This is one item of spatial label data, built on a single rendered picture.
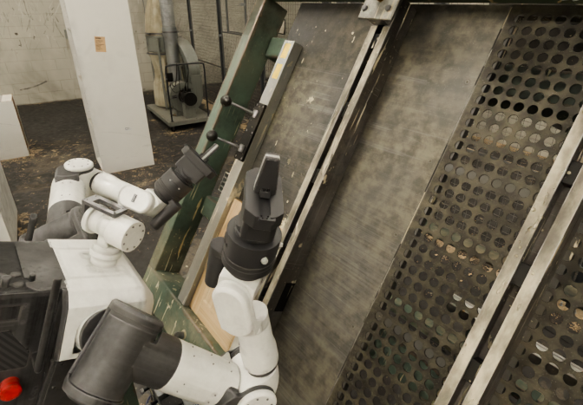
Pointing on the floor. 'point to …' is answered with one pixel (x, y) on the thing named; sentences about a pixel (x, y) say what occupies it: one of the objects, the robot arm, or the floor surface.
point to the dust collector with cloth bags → (173, 70)
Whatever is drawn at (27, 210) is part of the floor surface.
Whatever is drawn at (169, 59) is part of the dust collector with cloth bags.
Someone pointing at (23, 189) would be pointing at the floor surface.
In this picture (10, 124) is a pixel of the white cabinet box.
